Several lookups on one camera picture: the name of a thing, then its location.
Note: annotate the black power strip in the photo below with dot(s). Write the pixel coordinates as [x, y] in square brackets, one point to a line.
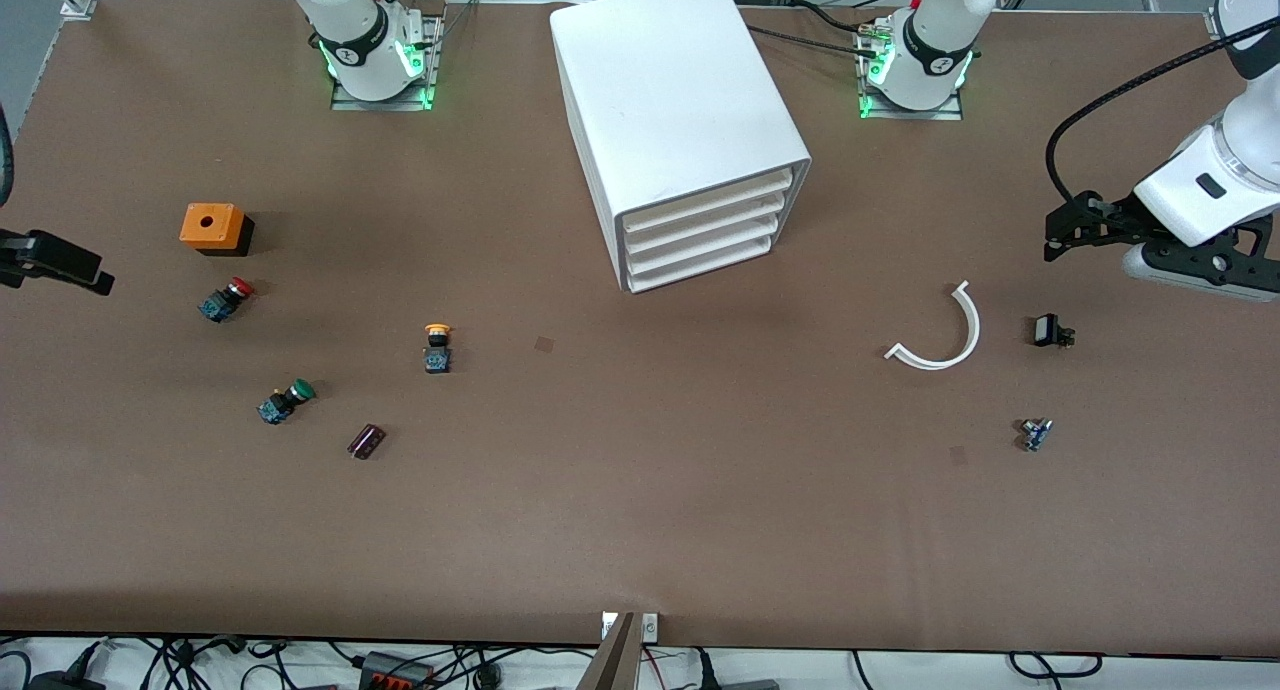
[395, 675]

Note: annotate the chrome angle valve fitting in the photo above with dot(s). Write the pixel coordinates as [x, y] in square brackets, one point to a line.
[1035, 434]

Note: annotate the white curved plastic bracket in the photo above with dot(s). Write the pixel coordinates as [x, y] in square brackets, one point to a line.
[972, 335]

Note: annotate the yellow push button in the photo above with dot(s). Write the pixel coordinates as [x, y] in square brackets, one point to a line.
[437, 350]

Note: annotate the green push button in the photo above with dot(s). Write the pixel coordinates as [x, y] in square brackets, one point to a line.
[285, 402]

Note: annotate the white drawer cabinet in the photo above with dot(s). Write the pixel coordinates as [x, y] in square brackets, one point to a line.
[670, 90]

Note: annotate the orange box with hole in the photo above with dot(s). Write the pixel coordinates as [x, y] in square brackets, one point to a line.
[210, 225]

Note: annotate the red push button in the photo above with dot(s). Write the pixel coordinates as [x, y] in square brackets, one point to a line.
[225, 300]

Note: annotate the white plastic drawer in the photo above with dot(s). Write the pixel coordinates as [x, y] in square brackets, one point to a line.
[702, 262]
[705, 243]
[708, 223]
[710, 202]

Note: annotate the wooden beam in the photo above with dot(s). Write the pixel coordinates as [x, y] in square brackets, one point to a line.
[615, 660]

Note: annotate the white table clamp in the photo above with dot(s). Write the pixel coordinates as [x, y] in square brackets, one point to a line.
[608, 625]
[650, 626]

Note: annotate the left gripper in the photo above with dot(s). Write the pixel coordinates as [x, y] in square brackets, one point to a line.
[1118, 218]

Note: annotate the black plug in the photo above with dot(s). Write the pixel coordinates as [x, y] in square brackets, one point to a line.
[705, 670]

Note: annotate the black power adapter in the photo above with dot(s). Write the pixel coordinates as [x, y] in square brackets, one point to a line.
[65, 682]

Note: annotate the dark red cylinder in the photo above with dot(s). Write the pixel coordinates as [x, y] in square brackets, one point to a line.
[367, 441]

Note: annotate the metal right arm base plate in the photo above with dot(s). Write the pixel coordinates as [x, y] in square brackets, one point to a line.
[385, 104]

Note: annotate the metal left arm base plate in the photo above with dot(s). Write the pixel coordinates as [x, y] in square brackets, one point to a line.
[915, 115]

